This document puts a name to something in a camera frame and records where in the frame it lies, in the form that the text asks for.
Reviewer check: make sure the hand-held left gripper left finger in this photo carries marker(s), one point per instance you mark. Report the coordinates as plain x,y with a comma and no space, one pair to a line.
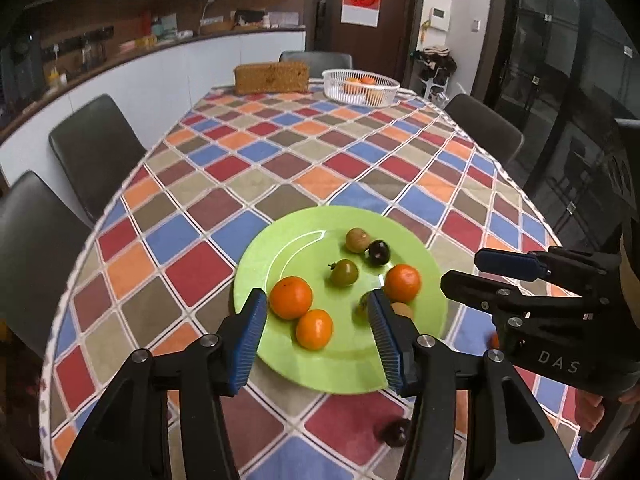
250,340

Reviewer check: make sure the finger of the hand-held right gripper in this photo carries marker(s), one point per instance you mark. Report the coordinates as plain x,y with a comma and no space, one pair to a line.
475,292
505,262

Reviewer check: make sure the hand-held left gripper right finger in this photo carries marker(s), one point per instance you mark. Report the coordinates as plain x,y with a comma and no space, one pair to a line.
387,345

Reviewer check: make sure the brown kiwi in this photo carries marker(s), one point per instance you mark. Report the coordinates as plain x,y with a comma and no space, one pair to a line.
357,239
402,310

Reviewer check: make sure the green tomato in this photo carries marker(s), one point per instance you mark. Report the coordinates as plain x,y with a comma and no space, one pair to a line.
363,302
344,272

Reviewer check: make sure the small orange mandarin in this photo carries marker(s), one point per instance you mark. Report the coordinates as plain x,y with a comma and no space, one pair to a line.
314,329

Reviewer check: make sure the dark purple plum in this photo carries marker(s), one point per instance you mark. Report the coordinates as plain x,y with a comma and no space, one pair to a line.
392,432
378,252

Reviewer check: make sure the green round plate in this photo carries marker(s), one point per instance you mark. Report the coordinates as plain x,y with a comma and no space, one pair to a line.
300,250

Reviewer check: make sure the person's right hand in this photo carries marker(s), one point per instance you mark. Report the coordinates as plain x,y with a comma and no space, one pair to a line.
589,410

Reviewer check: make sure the dark grey chair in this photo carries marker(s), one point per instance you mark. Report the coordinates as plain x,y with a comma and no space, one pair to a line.
95,150
315,58
482,125
35,260

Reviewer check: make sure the colourful checkered tablecloth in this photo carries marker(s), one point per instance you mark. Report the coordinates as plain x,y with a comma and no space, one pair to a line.
225,170

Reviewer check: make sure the black framed glass partition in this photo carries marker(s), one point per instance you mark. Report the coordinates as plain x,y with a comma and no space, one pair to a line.
560,85

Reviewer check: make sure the dark clothes pile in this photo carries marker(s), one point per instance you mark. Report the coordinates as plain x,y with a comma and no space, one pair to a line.
435,62

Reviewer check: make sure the white plastic basket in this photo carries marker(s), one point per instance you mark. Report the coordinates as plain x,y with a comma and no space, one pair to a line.
335,91

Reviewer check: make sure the brown woven box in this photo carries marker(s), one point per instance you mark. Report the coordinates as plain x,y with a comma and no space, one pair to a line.
270,77

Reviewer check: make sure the dark brown door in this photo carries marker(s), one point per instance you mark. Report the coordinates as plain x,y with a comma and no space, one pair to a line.
395,10

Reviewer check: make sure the white counter cabinet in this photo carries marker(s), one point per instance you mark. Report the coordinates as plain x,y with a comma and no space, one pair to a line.
175,70

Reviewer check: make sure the woven tray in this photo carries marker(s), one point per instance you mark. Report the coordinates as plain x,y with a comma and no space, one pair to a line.
217,25

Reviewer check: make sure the black countertop box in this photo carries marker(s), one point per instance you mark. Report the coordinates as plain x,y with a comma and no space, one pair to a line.
250,17

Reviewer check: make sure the white countertop boxes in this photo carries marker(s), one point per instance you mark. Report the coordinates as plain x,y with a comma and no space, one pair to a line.
282,19

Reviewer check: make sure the teal box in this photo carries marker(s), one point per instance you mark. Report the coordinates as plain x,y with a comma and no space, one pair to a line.
164,25

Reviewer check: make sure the yellow small bottle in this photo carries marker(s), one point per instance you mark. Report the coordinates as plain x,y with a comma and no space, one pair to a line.
52,76

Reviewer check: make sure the chrome faucet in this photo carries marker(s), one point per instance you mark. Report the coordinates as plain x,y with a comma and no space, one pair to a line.
208,7

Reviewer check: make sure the white wall intercom panel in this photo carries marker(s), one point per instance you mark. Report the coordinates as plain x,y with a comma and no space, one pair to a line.
439,18

